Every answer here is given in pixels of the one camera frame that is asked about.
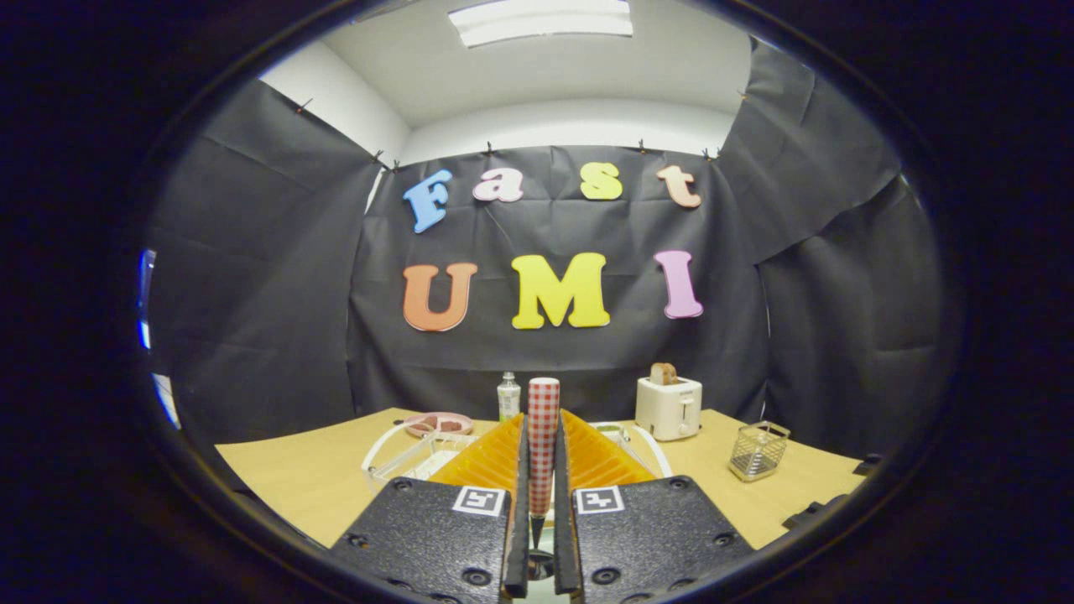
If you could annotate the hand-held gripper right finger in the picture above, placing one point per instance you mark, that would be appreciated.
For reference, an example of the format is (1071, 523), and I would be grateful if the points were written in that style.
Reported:
(654, 537)

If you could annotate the cream toaster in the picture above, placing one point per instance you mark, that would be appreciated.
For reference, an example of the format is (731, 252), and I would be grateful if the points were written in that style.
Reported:
(667, 411)

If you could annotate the brown toast slice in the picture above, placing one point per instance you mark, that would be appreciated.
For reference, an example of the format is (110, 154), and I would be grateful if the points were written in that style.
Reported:
(663, 373)

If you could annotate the small white green dish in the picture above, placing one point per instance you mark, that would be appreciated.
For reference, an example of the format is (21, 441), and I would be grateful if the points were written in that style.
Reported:
(612, 433)

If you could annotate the black chair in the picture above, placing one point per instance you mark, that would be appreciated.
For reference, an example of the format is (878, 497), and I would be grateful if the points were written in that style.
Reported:
(814, 513)
(868, 464)

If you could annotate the ceiling light panel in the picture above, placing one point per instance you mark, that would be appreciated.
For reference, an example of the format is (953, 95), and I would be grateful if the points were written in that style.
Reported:
(537, 21)

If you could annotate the black backdrop cloth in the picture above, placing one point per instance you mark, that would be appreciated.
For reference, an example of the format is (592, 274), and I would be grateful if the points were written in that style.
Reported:
(252, 294)

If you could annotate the pink dish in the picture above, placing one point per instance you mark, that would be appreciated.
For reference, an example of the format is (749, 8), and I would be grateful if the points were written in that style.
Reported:
(440, 424)

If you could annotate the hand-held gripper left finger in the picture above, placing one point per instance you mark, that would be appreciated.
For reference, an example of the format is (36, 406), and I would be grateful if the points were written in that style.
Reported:
(436, 537)

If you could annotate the small green label bottle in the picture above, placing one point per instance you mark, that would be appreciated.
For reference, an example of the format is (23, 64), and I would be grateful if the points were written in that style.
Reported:
(508, 401)

